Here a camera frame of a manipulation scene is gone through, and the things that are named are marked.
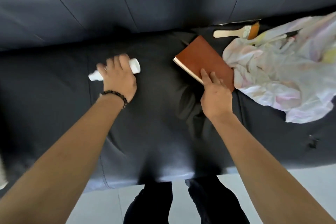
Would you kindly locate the white pastel stained cloth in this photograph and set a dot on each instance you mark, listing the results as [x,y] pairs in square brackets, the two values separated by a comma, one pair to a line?
[286,74]

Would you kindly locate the black leather sofa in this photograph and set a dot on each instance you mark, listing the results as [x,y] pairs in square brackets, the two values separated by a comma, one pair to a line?
[162,8]

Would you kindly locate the brown leather notebook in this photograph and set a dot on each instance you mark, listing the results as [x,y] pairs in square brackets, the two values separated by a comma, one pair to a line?
[200,55]

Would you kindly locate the person's left hand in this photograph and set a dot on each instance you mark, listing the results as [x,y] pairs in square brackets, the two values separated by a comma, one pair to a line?
[119,80]

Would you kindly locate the person's left forearm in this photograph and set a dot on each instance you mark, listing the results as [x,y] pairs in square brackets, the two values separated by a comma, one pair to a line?
[63,163]

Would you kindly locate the person's left little finger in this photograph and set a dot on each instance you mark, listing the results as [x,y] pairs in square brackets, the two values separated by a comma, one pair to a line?
[101,70]

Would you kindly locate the person's left middle finger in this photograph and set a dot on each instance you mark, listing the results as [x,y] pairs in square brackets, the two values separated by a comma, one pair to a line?
[116,62]

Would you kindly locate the person's right forearm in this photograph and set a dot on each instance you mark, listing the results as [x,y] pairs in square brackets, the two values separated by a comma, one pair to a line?
[259,174]

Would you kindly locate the thin black tipped brush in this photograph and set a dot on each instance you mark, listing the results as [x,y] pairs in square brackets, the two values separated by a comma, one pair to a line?
[292,33]

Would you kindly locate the wooden flat paintbrush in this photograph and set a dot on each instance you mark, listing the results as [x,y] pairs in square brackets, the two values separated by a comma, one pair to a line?
[228,33]

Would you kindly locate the white spray bottle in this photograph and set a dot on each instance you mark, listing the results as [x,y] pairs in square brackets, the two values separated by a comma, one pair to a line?
[135,65]

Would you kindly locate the person's right middle finger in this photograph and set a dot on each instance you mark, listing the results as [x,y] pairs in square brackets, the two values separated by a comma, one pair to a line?
[214,78]

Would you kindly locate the person's right hand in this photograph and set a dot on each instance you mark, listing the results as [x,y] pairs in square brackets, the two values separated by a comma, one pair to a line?
[216,100]

